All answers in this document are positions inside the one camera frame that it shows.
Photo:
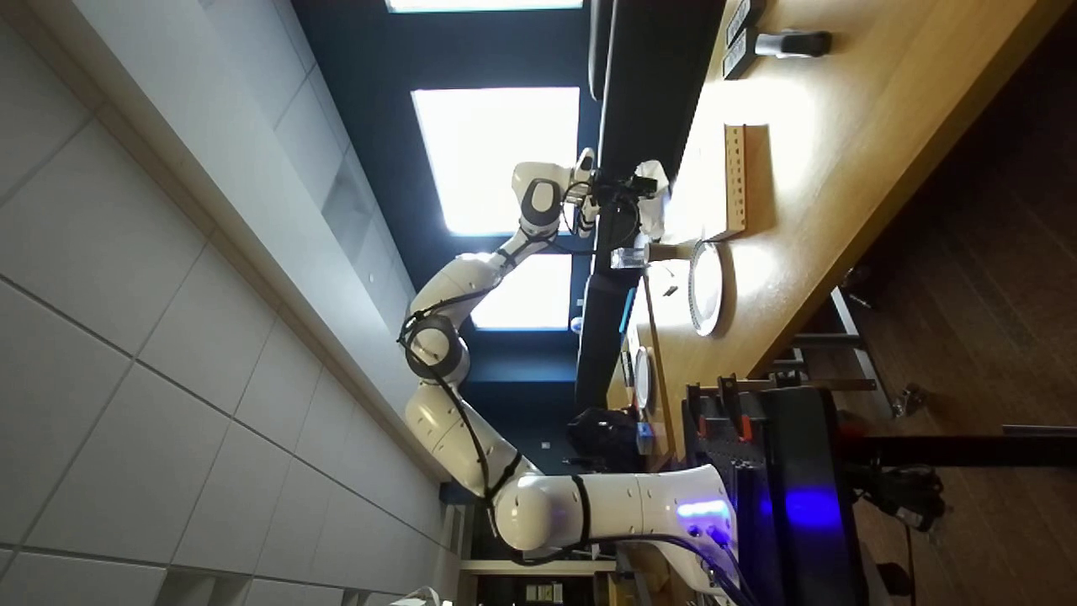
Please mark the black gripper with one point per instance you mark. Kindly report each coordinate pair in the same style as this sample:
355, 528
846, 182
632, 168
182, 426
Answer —
613, 201

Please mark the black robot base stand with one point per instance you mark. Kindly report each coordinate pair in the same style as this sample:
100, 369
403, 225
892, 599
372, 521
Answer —
775, 448

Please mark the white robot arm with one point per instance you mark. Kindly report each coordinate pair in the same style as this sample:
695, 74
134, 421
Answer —
538, 512

